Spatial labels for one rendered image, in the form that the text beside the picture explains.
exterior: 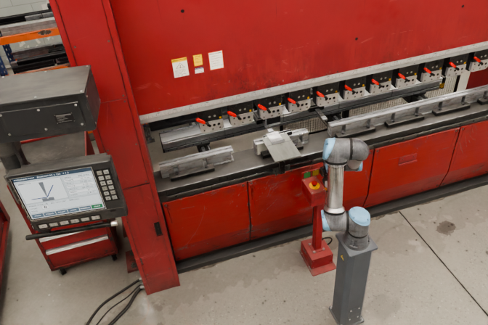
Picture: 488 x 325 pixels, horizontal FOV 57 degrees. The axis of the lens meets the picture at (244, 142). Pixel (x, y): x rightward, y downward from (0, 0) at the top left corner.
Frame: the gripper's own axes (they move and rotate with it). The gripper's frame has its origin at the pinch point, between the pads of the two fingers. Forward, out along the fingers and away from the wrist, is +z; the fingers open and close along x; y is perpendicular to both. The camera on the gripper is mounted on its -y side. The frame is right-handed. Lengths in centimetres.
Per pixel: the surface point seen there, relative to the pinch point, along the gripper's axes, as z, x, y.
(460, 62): -51, -115, 35
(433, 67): -52, -93, 35
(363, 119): -21, -43, 34
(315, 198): -0.6, 12.1, -6.4
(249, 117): -45, 42, 37
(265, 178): -0.5, 36.6, 22.1
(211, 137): -14, 63, 61
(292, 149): -25.1, 19.3, 18.2
